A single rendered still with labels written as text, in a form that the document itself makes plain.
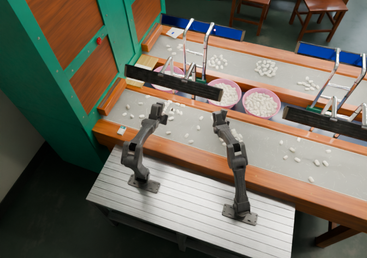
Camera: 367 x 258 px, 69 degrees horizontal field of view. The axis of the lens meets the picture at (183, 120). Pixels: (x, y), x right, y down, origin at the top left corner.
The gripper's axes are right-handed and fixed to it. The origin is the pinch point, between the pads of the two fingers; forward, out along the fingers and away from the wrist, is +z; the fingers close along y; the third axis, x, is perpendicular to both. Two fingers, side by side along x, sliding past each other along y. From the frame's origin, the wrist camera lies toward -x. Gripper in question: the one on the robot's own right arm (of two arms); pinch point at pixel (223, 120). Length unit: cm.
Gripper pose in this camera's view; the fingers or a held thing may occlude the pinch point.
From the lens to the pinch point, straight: 181.7
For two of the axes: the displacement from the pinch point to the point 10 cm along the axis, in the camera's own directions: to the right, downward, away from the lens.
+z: 2.7, -2.2, 9.4
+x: -2.1, 9.4, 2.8
